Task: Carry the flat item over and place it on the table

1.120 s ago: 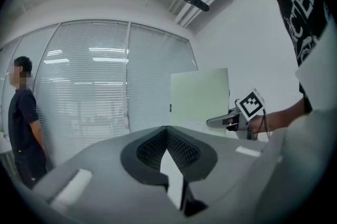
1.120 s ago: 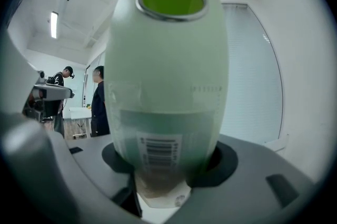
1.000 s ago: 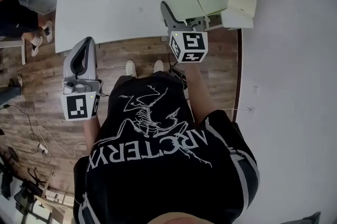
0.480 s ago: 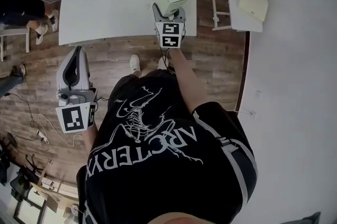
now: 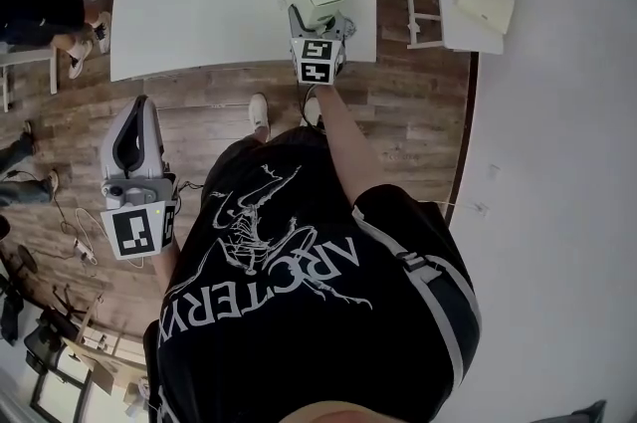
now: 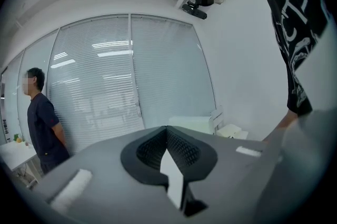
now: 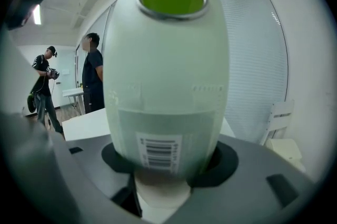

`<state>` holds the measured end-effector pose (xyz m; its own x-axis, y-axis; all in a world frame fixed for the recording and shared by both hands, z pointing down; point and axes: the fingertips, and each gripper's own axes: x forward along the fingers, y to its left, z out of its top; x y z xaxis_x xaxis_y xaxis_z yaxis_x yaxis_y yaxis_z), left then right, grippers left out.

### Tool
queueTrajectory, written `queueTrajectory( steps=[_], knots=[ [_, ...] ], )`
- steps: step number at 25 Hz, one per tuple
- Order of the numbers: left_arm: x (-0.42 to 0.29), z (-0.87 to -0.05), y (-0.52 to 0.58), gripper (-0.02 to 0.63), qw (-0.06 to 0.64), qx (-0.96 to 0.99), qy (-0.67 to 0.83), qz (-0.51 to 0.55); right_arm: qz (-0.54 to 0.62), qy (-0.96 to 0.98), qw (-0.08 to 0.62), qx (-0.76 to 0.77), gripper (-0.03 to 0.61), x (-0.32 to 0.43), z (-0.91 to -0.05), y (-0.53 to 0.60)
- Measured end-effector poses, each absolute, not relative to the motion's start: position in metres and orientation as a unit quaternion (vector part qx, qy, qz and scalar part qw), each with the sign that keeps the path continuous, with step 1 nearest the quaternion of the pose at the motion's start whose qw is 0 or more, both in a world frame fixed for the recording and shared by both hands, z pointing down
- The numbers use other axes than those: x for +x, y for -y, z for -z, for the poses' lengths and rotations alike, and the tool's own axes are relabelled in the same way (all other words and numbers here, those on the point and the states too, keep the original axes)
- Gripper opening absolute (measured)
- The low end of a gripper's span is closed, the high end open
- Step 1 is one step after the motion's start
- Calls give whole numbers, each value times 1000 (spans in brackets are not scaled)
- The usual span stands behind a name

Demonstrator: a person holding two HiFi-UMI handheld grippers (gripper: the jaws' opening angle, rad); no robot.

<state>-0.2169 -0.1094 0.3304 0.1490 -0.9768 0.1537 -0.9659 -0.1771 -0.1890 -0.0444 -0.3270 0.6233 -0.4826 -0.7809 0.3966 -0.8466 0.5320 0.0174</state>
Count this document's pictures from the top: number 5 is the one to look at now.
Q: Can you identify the black office chair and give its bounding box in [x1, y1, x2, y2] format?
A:
[0, 244, 91, 377]

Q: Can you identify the white power strip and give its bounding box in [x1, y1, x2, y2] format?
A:
[73, 237, 100, 265]

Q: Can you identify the person's black printed shirt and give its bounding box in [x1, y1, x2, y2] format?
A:
[142, 129, 483, 423]

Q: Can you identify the person's left forearm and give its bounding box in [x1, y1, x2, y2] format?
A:
[151, 241, 180, 287]

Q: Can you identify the person's left white shoe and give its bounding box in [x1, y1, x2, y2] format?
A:
[247, 93, 271, 144]

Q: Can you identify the white floor cable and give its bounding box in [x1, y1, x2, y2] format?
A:
[73, 206, 146, 269]

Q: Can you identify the person's right white shoe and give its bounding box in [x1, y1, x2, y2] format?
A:
[302, 96, 325, 132]

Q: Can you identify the black floor cable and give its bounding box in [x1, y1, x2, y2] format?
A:
[0, 169, 76, 238]

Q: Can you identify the person's right forearm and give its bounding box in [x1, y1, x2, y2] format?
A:
[315, 85, 388, 207]

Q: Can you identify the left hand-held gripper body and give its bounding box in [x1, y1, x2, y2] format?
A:
[100, 172, 179, 261]

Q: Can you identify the person's white shoe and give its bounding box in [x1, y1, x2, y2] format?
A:
[247, 93, 271, 144]
[302, 96, 325, 132]

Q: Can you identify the white bench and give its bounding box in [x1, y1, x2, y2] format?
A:
[0, 43, 60, 113]

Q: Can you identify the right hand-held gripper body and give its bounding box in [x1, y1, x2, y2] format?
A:
[289, 11, 357, 87]

